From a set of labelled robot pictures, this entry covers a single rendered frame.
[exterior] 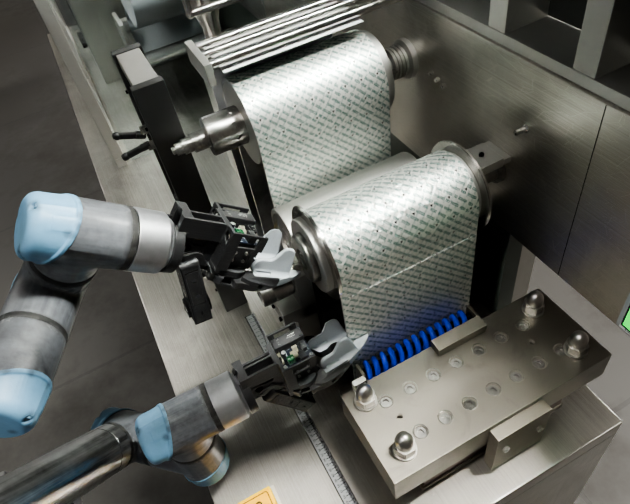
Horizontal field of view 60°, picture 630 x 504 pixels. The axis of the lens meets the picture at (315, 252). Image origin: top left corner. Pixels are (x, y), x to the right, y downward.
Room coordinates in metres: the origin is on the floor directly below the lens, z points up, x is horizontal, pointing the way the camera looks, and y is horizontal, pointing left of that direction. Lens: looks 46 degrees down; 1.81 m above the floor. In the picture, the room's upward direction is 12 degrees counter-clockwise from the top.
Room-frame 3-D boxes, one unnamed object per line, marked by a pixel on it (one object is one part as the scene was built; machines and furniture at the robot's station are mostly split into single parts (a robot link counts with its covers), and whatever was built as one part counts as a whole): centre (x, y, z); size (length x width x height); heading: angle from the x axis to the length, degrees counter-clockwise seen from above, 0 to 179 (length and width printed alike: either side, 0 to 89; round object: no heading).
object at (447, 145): (0.62, -0.24, 1.25); 0.15 x 0.01 x 0.15; 18
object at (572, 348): (0.42, -0.37, 1.05); 0.04 x 0.04 x 0.04
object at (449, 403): (0.42, -0.21, 1.00); 0.40 x 0.16 x 0.06; 108
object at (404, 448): (0.32, -0.07, 1.05); 0.04 x 0.04 x 0.04
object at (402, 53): (0.87, -0.20, 1.33); 0.07 x 0.07 x 0.07; 18
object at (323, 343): (0.49, 0.00, 1.11); 0.09 x 0.03 x 0.06; 110
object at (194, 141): (0.75, 0.16, 1.33); 0.06 x 0.03 x 0.03; 108
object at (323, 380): (0.44, 0.03, 1.09); 0.09 x 0.05 x 0.02; 107
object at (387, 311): (0.52, -0.13, 1.11); 0.23 x 0.01 x 0.18; 108
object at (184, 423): (0.39, 0.24, 1.11); 0.11 x 0.08 x 0.09; 108
